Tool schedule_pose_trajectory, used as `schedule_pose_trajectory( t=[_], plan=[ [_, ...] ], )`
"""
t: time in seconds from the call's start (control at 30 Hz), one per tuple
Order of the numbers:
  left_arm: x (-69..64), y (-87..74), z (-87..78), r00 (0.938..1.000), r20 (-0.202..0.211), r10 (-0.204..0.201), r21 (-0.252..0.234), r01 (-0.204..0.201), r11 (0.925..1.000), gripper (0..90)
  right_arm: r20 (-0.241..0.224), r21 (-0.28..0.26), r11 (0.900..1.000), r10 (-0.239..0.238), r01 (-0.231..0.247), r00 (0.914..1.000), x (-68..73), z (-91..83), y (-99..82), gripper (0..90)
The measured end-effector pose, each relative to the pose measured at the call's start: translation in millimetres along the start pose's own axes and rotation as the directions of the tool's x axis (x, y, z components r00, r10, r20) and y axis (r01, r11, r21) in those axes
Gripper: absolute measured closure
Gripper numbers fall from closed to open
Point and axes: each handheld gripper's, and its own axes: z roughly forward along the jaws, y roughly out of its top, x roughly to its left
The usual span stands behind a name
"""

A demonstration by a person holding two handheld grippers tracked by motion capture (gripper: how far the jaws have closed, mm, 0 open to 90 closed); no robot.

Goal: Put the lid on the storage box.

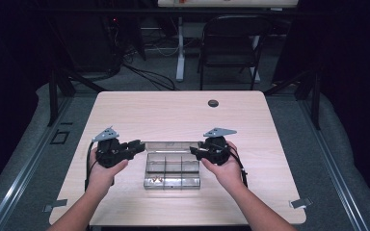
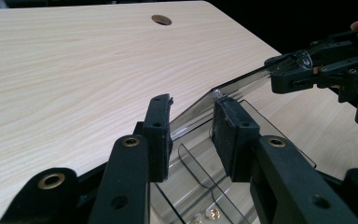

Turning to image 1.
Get black folding chair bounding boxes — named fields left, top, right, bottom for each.
left=198, top=14, right=273, bottom=91

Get person's left hand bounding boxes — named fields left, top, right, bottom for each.
left=87, top=147, right=130, bottom=198

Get dark cabinet with red light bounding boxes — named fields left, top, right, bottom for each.
left=61, top=13, right=123, bottom=74

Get white desk top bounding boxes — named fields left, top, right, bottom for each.
left=157, top=0, right=300, bottom=9

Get grey metal table bracket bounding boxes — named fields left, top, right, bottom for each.
left=42, top=198, right=68, bottom=214
left=289, top=197, right=313, bottom=210

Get black floor cables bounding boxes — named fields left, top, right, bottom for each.
left=119, top=61, right=178, bottom=91

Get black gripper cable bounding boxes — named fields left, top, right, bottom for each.
left=225, top=144, right=250, bottom=189
left=83, top=141, right=99, bottom=193

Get aluminium floor rail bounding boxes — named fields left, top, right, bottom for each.
left=297, top=95, right=370, bottom=231
left=0, top=95, right=75, bottom=231

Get black metal stand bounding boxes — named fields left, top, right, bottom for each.
left=263, top=68, right=323, bottom=131
left=46, top=62, right=108, bottom=127

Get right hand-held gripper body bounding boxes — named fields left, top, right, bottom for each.
left=200, top=127, right=238, bottom=167

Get transparent grey compartment box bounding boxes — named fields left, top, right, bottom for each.
left=143, top=141, right=202, bottom=191

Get white desk leg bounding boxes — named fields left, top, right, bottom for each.
left=175, top=16, right=186, bottom=83

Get black horizontal bar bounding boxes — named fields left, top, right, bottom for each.
left=38, top=8, right=303, bottom=16

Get person's right hand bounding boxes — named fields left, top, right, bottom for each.
left=200, top=141, right=247, bottom=194

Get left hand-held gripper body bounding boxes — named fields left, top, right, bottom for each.
left=92, top=126, right=133, bottom=169

